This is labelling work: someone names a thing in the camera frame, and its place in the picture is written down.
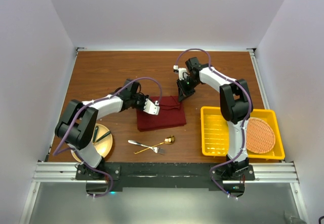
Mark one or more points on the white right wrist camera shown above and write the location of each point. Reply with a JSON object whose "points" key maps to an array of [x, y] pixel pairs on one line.
{"points": [[182, 72]]}

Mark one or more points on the aluminium right side rail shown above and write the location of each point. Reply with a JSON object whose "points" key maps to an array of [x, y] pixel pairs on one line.
{"points": [[258, 77]]}

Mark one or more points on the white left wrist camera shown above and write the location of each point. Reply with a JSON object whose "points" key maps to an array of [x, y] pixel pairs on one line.
{"points": [[151, 108]]}

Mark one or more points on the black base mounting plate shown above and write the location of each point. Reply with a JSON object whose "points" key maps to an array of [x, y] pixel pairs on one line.
{"points": [[166, 175]]}

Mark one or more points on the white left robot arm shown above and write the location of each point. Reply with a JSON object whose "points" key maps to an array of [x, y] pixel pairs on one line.
{"points": [[77, 123]]}

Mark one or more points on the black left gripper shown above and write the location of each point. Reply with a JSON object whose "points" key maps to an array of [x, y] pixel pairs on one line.
{"points": [[144, 97]]}

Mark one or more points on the dark red cloth napkin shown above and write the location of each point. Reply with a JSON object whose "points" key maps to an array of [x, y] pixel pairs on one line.
{"points": [[171, 114]]}

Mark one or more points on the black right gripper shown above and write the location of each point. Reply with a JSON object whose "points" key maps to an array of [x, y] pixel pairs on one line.
{"points": [[183, 92]]}

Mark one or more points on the green handled gold utensil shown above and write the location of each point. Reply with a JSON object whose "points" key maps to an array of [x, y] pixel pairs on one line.
{"points": [[103, 136], [95, 133]]}

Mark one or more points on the aluminium front rail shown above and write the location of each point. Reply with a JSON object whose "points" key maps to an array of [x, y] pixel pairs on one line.
{"points": [[264, 172]]}

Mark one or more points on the aluminium rail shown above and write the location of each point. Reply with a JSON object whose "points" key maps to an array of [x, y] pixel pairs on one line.
{"points": [[264, 172], [258, 77]]}

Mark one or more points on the gold spoon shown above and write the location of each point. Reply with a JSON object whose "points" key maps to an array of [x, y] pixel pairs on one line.
{"points": [[169, 140]]}

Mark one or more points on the yellow plastic tray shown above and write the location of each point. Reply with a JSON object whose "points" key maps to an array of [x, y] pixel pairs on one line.
{"points": [[216, 140]]}

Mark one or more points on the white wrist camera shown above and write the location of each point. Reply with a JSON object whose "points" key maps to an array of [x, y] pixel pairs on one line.
{"points": [[182, 72], [151, 108]]}

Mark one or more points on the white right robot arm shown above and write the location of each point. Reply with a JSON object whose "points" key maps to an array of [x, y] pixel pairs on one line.
{"points": [[235, 106]]}

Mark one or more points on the cream round plate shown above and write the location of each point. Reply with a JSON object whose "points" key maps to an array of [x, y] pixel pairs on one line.
{"points": [[103, 147]]}

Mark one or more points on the silver fork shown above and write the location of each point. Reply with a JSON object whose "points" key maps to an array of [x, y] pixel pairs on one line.
{"points": [[156, 149]]}

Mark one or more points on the orange woven round mat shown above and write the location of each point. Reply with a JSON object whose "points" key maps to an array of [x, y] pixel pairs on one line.
{"points": [[260, 136]]}

